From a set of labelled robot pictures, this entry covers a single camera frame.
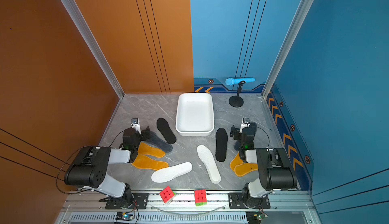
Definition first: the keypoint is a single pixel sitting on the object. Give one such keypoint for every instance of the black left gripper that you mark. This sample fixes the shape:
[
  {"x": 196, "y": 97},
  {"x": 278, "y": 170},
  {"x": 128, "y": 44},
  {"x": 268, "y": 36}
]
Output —
[{"x": 144, "y": 134}]

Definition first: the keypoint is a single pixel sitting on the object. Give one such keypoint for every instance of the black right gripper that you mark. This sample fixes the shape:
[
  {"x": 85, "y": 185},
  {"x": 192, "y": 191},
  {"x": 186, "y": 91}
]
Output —
[{"x": 235, "y": 133}]

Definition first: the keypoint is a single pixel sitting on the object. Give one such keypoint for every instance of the dark grey insole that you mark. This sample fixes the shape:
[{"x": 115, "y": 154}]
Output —
[
  {"x": 157, "y": 142},
  {"x": 237, "y": 145}
]

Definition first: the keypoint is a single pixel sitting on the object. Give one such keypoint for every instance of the black insole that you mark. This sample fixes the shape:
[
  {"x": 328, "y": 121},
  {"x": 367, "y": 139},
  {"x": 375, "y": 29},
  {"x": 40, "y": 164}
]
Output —
[
  {"x": 221, "y": 144},
  {"x": 165, "y": 130}
]

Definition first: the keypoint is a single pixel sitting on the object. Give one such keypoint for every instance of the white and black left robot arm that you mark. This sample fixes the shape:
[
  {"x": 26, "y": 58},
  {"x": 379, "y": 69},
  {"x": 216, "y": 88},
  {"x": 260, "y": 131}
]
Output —
[{"x": 89, "y": 170}]

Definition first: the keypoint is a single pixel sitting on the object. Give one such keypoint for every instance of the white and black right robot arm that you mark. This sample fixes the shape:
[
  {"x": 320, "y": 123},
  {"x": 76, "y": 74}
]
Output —
[{"x": 273, "y": 166}]

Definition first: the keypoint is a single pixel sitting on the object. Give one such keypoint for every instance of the white rectangular storage box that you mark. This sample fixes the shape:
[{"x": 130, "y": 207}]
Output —
[{"x": 195, "y": 114}]

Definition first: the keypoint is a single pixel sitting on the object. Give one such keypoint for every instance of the yellow insole upper left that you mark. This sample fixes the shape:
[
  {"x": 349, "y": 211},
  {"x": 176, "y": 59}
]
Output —
[{"x": 145, "y": 149}]

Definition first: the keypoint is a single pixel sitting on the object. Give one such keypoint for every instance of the yellow insole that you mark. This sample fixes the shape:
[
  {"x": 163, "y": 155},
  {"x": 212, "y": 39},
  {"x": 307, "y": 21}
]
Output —
[
  {"x": 235, "y": 162},
  {"x": 244, "y": 169},
  {"x": 145, "y": 149},
  {"x": 144, "y": 162}
]

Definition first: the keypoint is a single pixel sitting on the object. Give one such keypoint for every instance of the yellow insole right inner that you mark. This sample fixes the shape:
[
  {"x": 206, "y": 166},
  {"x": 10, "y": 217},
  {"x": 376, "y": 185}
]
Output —
[{"x": 235, "y": 162}]

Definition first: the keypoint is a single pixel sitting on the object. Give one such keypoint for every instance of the yellow insole lower left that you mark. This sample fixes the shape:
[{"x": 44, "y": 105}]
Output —
[{"x": 144, "y": 162}]

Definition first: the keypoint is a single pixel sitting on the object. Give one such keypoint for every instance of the yellow insole right outer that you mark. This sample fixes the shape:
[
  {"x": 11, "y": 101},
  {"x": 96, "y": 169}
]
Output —
[{"x": 244, "y": 169}]

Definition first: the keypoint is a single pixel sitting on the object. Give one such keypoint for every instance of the black microphone stand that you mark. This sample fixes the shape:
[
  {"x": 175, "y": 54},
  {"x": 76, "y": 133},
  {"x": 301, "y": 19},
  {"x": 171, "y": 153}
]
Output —
[{"x": 237, "y": 101}]

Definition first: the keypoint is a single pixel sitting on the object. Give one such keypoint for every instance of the white insole right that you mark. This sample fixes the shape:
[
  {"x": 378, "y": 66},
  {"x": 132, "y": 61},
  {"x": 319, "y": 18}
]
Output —
[{"x": 208, "y": 160}]

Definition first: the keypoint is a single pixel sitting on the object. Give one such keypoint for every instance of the white insole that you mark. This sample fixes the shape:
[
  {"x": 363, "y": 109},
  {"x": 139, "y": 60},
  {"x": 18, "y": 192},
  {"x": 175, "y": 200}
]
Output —
[
  {"x": 208, "y": 160},
  {"x": 170, "y": 173}
]

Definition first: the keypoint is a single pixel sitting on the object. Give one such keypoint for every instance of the white insole left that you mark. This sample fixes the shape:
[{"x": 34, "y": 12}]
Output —
[{"x": 170, "y": 173}]

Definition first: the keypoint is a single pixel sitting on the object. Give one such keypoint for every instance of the blue microphone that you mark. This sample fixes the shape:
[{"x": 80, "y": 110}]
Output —
[{"x": 233, "y": 81}]

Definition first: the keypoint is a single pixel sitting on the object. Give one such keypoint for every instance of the left rubik's cube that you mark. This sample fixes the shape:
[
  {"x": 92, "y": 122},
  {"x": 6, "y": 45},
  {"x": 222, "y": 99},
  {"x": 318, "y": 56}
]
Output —
[{"x": 167, "y": 195}]

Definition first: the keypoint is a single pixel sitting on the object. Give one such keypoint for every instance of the rubik's cube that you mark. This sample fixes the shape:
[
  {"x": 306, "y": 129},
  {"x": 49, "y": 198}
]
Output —
[
  {"x": 200, "y": 197},
  {"x": 167, "y": 195}
]

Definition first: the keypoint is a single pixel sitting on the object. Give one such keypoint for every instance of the right rubik's cube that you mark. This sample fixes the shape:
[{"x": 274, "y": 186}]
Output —
[{"x": 200, "y": 197}]

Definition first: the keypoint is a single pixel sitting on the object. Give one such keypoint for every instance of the right circuit board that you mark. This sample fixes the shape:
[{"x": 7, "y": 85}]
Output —
[{"x": 255, "y": 217}]

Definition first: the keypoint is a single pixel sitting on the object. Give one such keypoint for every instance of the clear curved strip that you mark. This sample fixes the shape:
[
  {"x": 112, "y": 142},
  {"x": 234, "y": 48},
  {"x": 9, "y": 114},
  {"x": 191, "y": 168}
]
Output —
[{"x": 188, "y": 212}]

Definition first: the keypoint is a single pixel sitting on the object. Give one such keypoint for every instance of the left green circuit board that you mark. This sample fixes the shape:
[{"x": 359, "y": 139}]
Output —
[{"x": 124, "y": 217}]

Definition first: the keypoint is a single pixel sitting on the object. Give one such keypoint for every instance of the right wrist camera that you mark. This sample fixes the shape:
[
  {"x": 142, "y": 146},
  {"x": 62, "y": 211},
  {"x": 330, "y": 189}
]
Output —
[{"x": 244, "y": 124}]

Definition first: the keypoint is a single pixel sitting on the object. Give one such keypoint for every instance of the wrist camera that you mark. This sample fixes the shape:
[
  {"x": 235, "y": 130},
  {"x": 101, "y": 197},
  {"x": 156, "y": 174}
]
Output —
[
  {"x": 135, "y": 124},
  {"x": 244, "y": 124}
]

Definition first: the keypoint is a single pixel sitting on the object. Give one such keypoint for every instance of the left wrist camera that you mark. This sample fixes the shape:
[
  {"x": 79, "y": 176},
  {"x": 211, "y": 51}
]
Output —
[{"x": 135, "y": 124}]

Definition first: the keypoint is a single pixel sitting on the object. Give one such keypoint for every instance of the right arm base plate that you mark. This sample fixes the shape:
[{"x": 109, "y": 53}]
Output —
[{"x": 238, "y": 201}]

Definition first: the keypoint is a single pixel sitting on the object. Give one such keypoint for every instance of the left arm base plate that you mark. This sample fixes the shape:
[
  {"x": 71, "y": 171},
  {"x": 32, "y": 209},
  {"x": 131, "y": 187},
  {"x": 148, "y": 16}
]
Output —
[{"x": 139, "y": 201}]

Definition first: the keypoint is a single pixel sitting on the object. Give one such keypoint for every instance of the aluminium front rail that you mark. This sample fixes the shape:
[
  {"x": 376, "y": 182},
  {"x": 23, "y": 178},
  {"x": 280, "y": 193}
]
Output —
[{"x": 289, "y": 207}]

